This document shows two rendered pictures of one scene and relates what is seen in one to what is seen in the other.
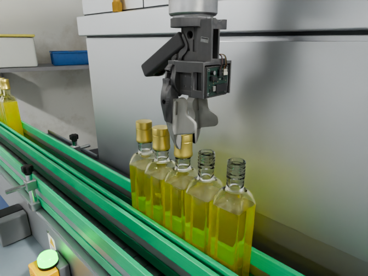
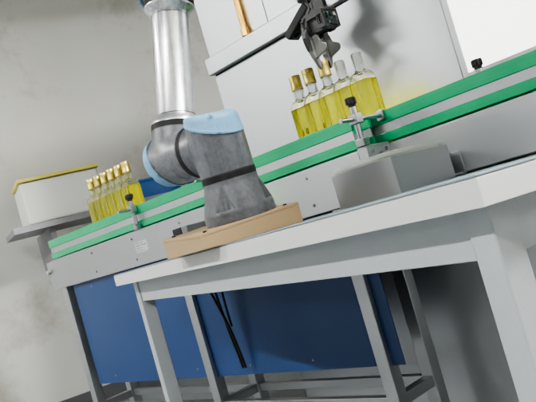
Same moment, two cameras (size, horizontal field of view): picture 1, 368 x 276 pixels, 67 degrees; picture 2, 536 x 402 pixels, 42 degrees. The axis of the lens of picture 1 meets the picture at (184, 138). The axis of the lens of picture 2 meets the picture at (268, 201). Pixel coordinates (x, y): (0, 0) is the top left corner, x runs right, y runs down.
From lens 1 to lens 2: 1.59 m
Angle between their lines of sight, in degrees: 22
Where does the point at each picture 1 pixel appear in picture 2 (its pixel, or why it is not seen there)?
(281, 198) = (400, 84)
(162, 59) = (297, 21)
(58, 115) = not seen: hidden behind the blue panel
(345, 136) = (410, 22)
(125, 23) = (255, 39)
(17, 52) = (78, 191)
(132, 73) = (269, 79)
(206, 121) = (333, 50)
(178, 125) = (317, 51)
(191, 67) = (313, 13)
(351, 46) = not seen: outside the picture
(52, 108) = not seen: hidden behind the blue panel
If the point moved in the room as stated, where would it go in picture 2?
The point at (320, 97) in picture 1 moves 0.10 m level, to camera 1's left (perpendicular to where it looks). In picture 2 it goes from (391, 9) to (356, 20)
